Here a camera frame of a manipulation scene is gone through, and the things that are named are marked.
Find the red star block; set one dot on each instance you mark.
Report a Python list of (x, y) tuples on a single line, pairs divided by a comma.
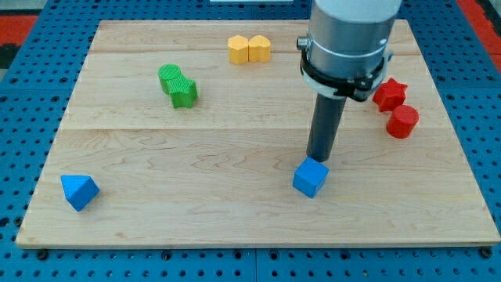
[(390, 95)]

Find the green star block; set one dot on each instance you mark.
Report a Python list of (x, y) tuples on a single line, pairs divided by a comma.
[(182, 91)]

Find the red cylinder block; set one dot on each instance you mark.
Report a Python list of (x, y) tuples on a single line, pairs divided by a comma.
[(402, 121)]

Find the blue triangular prism block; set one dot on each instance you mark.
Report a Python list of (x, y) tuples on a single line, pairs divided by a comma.
[(79, 190)]

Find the light wooden board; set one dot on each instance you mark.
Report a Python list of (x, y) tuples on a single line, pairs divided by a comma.
[(219, 174)]

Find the green cylinder block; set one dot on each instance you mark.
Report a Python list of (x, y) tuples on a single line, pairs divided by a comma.
[(169, 76)]

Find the yellow hexagon block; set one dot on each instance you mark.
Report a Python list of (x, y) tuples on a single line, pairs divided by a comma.
[(238, 49)]

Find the yellow heart block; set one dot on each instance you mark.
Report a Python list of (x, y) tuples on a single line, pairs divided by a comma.
[(259, 49)]

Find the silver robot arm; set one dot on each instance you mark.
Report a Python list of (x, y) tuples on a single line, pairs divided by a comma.
[(344, 52)]

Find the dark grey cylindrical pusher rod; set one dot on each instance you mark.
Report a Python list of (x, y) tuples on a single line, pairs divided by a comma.
[(325, 122)]

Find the blue cube block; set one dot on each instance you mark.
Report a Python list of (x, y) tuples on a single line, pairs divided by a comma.
[(310, 177)]

